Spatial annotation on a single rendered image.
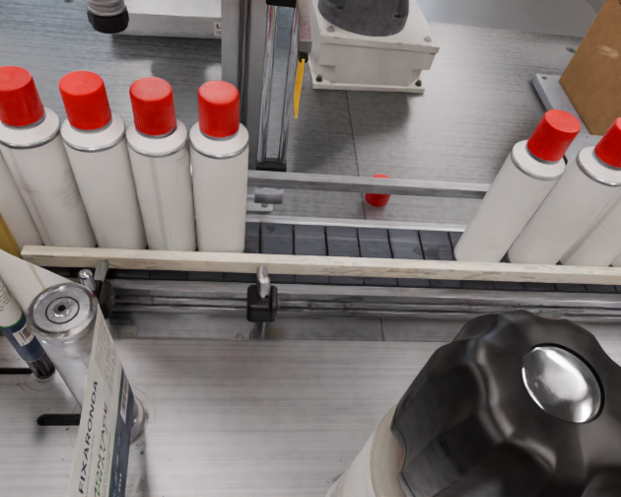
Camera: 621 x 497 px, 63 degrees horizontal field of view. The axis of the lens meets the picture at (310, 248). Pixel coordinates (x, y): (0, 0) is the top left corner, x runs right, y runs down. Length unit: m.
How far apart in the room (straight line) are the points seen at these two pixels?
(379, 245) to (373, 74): 0.38
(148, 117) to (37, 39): 0.60
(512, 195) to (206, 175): 0.29
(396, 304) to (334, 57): 0.44
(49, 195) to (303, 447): 0.32
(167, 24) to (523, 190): 0.68
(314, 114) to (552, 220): 0.42
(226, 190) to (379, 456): 0.28
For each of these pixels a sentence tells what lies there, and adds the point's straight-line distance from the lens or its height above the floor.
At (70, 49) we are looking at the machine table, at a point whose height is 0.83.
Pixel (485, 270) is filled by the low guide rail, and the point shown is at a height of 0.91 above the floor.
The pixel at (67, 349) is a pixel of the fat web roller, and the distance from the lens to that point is 0.33.
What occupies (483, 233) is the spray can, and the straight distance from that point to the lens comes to 0.57.
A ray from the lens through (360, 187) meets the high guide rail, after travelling 0.55.
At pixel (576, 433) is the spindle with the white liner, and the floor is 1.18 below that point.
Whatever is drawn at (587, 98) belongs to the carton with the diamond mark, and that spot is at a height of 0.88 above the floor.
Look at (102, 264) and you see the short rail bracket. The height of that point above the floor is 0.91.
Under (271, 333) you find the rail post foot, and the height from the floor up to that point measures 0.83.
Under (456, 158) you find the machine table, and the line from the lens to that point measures 0.83.
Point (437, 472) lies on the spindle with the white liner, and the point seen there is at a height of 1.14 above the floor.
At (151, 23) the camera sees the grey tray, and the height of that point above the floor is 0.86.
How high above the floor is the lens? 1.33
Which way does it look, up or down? 52 degrees down
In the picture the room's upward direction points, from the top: 12 degrees clockwise
